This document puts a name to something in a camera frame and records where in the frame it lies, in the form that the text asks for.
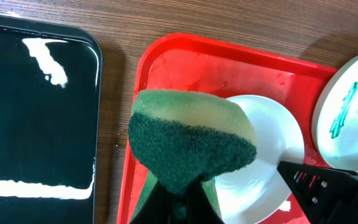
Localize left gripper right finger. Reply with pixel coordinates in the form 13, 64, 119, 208
185, 180, 224, 224

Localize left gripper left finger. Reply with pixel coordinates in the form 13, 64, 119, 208
130, 181, 178, 224

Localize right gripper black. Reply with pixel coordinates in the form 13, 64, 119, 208
277, 161, 358, 224

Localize white plate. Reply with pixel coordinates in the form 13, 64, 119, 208
215, 95, 305, 223
311, 56, 358, 172

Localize green yellow scrub sponge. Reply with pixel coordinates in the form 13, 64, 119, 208
127, 88, 258, 220

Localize red tray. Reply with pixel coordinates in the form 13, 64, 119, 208
116, 32, 358, 224

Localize black tray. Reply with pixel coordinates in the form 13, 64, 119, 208
0, 16, 103, 223

